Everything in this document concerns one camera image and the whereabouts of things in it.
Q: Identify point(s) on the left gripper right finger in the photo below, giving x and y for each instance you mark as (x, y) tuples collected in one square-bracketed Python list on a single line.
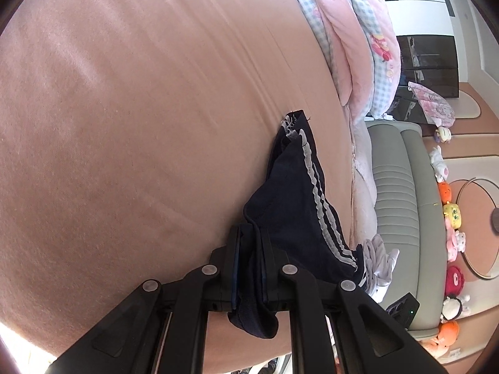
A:
[(335, 325)]

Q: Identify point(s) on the pink pillow near headboard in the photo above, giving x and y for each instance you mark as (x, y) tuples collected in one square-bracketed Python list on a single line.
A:
[(364, 223)]

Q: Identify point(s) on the grey green padded headboard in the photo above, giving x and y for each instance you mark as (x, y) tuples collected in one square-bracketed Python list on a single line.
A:
[(409, 218)]

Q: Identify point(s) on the pink pillow near duvet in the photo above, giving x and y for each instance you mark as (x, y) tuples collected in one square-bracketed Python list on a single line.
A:
[(363, 152)]

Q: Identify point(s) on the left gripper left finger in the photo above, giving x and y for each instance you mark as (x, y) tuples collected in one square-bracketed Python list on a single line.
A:
[(159, 328)]

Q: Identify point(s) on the pink checkered folded duvet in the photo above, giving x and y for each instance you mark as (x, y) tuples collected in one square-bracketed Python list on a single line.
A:
[(361, 50)]

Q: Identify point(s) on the navy shorts with white stripes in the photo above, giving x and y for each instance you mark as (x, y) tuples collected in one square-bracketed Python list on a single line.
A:
[(290, 210)]

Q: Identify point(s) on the white and navy clothes pile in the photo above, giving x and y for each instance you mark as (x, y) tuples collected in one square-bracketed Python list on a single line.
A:
[(379, 266)]

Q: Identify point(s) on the row of plush toys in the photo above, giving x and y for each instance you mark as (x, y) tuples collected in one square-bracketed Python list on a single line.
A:
[(454, 305)]

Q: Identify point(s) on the dark glass wardrobe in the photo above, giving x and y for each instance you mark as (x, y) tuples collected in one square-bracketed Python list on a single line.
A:
[(429, 60)]

